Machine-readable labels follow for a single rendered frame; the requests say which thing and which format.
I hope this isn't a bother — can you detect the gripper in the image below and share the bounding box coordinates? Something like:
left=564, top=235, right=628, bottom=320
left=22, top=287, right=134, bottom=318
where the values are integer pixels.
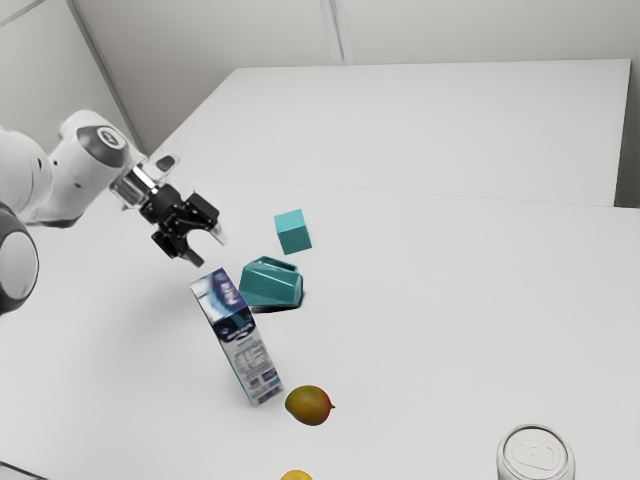
left=139, top=183, right=230, bottom=268

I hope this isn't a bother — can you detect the teal faceted mug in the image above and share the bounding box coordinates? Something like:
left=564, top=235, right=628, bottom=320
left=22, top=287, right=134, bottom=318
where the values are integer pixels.
left=237, top=255, right=305, bottom=309

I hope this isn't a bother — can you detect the teal cube block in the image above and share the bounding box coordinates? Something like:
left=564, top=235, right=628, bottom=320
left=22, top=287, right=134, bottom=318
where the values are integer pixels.
left=273, top=208, right=314, bottom=256

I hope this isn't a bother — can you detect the blue and white carton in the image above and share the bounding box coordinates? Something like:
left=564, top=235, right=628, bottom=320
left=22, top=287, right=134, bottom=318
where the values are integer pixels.
left=189, top=267, right=285, bottom=407

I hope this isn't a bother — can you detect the orange green mango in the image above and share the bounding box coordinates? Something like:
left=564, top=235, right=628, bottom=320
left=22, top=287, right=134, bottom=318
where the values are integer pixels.
left=284, top=384, right=336, bottom=428

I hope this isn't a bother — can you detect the silver can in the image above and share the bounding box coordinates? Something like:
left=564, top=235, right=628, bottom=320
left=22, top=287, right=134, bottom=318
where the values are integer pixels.
left=495, top=423, right=576, bottom=480

